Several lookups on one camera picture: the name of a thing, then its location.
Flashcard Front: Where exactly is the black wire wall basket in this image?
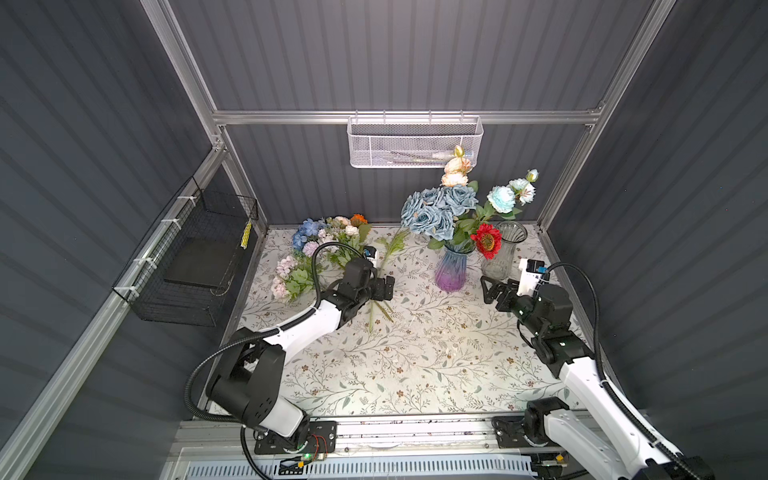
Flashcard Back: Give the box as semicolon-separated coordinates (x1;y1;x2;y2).
113;183;259;327

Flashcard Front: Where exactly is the blue purple glass vase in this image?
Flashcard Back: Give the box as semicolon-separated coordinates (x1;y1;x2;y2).
435;240;474;293

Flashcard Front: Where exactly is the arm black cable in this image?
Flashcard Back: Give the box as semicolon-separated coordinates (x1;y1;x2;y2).
539;261;691;475
182;241;367;480

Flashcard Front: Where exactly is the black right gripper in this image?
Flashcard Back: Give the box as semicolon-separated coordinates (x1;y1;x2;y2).
483;274;545;339

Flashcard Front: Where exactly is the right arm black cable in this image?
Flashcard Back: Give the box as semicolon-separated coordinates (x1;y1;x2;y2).
539;261;691;475

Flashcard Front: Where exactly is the pale blue hydrangea stem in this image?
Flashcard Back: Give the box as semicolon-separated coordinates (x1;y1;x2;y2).
400;185;478;242

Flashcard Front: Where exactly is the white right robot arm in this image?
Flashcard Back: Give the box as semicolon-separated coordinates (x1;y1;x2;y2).
481;274;715;479

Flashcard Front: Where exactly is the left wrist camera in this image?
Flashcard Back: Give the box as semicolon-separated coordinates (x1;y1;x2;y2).
363;245;381;269

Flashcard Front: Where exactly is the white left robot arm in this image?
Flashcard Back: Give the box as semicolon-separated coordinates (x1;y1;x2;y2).
206;258;395;448

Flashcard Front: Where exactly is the peach pink rose stem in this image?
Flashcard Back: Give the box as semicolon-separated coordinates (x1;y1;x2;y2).
441;145;472;187

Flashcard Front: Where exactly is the clear ribbed glass vase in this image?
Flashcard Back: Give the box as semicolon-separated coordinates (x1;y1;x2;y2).
481;221;528;281

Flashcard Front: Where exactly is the aluminium front rail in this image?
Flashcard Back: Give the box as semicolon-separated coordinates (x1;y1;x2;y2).
168;412;575;462

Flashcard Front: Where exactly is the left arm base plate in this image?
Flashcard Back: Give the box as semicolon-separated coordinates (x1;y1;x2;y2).
253;419;338;457

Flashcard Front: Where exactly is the white wire mesh basket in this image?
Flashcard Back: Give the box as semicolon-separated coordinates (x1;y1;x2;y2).
346;114;484;169

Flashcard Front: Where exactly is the mixed flower bouquet pile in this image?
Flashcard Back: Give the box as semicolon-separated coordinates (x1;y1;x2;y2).
270;214;408;302

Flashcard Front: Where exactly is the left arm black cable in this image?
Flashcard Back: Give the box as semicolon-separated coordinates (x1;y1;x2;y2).
182;241;367;480

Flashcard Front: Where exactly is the red sunflower stem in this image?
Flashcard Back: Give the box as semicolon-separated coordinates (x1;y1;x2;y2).
470;223;503;260

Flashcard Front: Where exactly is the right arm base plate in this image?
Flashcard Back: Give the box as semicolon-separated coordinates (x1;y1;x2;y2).
491;413;560;449

